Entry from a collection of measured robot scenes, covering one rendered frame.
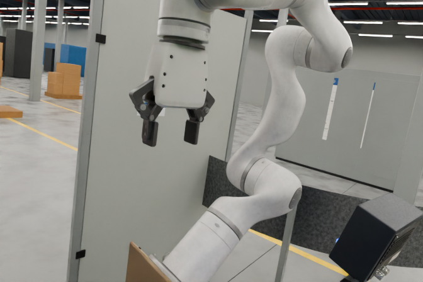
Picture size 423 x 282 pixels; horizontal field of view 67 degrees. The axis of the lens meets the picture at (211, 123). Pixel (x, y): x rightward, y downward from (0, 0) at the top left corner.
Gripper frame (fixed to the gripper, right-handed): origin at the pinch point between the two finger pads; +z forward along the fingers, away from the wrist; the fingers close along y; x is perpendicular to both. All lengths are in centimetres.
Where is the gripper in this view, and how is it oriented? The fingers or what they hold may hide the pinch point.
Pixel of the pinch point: (171, 136)
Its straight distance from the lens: 54.2
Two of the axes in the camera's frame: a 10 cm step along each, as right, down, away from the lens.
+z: -1.3, 9.8, 1.3
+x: 6.6, 1.9, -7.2
